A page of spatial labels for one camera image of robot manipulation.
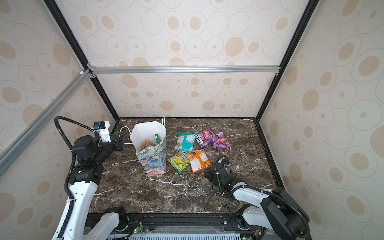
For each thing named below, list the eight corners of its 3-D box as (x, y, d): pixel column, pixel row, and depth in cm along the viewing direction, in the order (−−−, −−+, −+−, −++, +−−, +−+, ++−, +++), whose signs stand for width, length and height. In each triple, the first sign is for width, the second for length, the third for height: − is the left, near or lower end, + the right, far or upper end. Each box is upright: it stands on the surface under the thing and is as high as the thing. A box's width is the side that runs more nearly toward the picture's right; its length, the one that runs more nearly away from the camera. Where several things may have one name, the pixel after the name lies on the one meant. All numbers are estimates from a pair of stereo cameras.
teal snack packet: (174, 151, 103) (174, 148, 100) (179, 135, 112) (178, 132, 109) (193, 153, 102) (192, 150, 99) (195, 137, 111) (195, 134, 108)
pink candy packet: (215, 150, 103) (216, 147, 100) (209, 137, 111) (210, 133, 107) (230, 147, 105) (231, 143, 102) (223, 134, 112) (224, 130, 109)
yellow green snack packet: (179, 173, 92) (178, 170, 89) (168, 161, 97) (167, 158, 95) (192, 162, 97) (192, 159, 94) (181, 151, 102) (180, 148, 99)
